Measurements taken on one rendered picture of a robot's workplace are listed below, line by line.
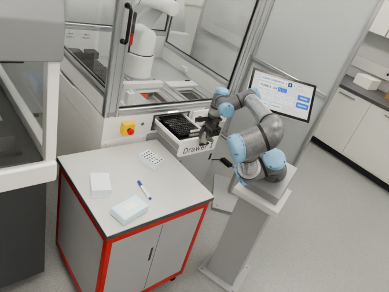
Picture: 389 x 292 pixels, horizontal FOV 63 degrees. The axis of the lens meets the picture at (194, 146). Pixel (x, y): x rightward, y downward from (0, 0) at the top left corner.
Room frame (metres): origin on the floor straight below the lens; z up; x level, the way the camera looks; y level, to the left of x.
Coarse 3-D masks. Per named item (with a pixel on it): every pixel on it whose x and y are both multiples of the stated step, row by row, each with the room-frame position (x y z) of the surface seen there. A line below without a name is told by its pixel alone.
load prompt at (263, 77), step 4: (260, 76) 2.42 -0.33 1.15; (264, 76) 2.43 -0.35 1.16; (268, 76) 2.43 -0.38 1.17; (272, 76) 2.44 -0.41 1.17; (264, 80) 2.41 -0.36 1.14; (268, 80) 2.42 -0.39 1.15; (272, 80) 2.42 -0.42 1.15; (276, 80) 2.43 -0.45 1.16; (280, 80) 2.44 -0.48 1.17; (284, 80) 2.45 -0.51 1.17; (276, 84) 2.41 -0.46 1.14; (280, 84) 2.42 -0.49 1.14; (284, 84) 2.43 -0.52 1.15; (288, 84) 2.44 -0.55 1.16; (292, 84) 2.44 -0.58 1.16; (296, 84) 2.45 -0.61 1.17; (292, 88) 2.42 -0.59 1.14; (296, 88) 2.43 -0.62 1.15
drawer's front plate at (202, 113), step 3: (195, 111) 1.94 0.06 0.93; (198, 111) 1.96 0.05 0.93; (201, 111) 1.98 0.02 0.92; (204, 111) 2.00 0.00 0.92; (207, 111) 2.02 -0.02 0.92; (192, 114) 1.94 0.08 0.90; (195, 114) 1.94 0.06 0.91; (198, 114) 1.96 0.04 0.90; (201, 114) 1.99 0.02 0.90; (204, 114) 2.01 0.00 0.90; (207, 114) 2.03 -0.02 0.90; (192, 117) 1.94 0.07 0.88; (195, 117) 1.95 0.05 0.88; (192, 120) 1.94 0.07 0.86; (198, 123) 1.98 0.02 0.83; (201, 123) 2.01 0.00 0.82
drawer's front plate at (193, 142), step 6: (192, 138) 1.58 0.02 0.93; (198, 138) 1.60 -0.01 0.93; (216, 138) 1.72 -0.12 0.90; (180, 144) 1.52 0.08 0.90; (186, 144) 1.54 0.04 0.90; (192, 144) 1.57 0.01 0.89; (198, 144) 1.61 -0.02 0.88; (210, 144) 1.69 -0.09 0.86; (180, 150) 1.51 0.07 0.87; (186, 150) 1.55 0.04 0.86; (192, 150) 1.58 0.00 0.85; (204, 150) 1.66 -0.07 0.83; (180, 156) 1.52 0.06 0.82
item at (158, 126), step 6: (174, 114) 1.90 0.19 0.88; (156, 120) 1.72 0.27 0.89; (156, 126) 1.70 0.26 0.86; (162, 126) 1.67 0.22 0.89; (198, 126) 1.81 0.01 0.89; (162, 132) 1.66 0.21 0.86; (168, 132) 1.63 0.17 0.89; (204, 132) 1.77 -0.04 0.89; (168, 138) 1.61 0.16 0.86; (174, 138) 1.59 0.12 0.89; (174, 144) 1.57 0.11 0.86
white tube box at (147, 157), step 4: (144, 152) 1.49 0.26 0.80; (148, 152) 1.50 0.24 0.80; (152, 152) 1.52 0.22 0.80; (140, 156) 1.45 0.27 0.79; (144, 156) 1.46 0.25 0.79; (148, 156) 1.46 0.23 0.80; (152, 156) 1.48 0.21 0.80; (140, 160) 1.45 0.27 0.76; (144, 160) 1.44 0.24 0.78; (148, 160) 1.43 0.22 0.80; (152, 160) 1.44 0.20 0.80; (156, 160) 1.45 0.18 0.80; (160, 160) 1.46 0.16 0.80; (148, 164) 1.42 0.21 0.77; (152, 164) 1.41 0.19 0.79; (156, 164) 1.42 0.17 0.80; (160, 164) 1.45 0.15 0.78; (152, 168) 1.41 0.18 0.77; (156, 168) 1.42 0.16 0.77
